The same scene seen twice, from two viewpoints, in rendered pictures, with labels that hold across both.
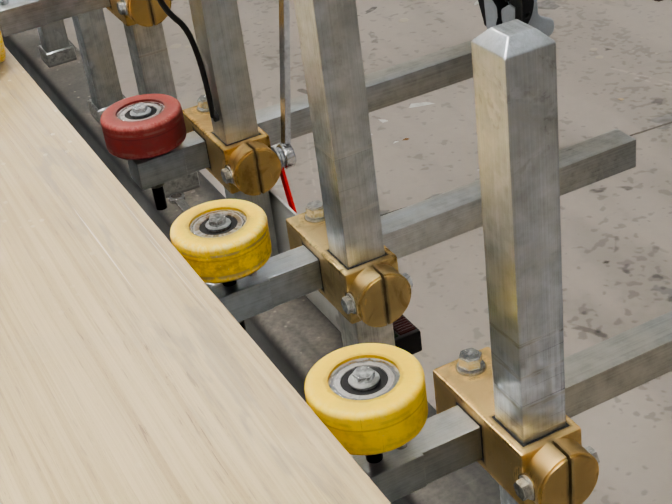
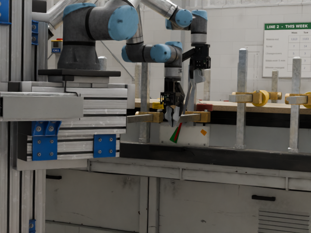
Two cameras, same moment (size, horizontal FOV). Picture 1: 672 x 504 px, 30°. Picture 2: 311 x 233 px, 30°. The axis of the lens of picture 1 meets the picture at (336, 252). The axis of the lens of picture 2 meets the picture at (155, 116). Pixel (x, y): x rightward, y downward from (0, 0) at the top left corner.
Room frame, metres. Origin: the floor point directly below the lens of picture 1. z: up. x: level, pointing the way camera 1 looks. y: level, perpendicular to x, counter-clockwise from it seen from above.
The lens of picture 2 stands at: (3.05, -2.00, 0.99)
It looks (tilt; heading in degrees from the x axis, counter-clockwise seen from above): 3 degrees down; 136
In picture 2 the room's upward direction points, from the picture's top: 1 degrees clockwise
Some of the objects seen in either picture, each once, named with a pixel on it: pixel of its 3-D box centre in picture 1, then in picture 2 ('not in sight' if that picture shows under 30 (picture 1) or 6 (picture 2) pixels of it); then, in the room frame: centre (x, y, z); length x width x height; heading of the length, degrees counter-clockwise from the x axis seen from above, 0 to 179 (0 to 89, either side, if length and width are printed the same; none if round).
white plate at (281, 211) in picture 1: (287, 240); (183, 135); (1.10, 0.05, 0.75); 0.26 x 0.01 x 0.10; 23
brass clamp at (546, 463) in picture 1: (512, 431); not in sight; (0.68, -0.11, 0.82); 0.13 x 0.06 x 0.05; 23
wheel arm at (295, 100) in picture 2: not in sight; (302, 99); (1.64, 0.24, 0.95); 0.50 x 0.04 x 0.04; 113
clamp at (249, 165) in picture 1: (228, 148); (195, 116); (1.14, 0.09, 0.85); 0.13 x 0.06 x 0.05; 23
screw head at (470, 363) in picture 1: (470, 360); not in sight; (0.73, -0.09, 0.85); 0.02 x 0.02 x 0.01
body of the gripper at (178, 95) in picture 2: not in sight; (171, 91); (1.30, -0.24, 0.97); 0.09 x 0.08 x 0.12; 113
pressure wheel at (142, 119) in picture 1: (150, 157); (204, 114); (1.13, 0.17, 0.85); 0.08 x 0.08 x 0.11
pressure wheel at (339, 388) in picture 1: (371, 438); not in sight; (0.66, -0.01, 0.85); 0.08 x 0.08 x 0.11
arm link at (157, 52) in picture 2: not in sight; (159, 53); (1.32, -0.34, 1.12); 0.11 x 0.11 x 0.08; 21
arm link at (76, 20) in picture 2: not in sight; (81, 22); (1.37, -0.78, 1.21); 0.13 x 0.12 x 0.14; 21
